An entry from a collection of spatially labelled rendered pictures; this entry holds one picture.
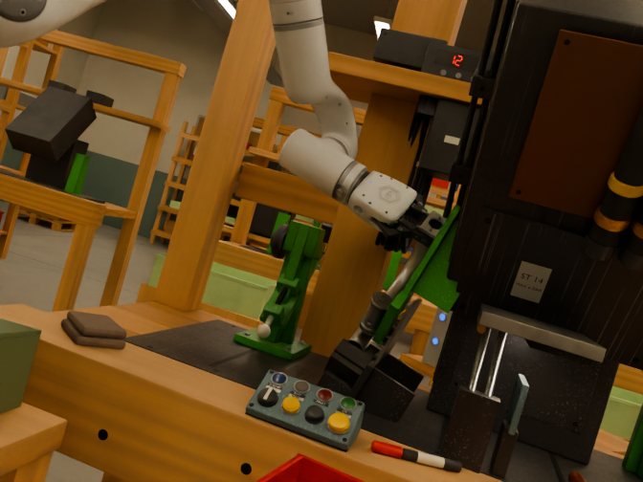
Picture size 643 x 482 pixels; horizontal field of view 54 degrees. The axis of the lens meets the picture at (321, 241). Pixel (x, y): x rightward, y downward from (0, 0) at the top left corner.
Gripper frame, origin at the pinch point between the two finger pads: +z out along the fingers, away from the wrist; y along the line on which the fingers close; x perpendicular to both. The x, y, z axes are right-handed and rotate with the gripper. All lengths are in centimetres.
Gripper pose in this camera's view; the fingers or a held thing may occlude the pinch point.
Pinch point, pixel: (428, 230)
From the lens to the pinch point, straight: 119.0
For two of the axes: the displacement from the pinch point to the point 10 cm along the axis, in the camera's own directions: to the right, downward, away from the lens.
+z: 8.2, 5.3, -2.2
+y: 5.4, -5.9, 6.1
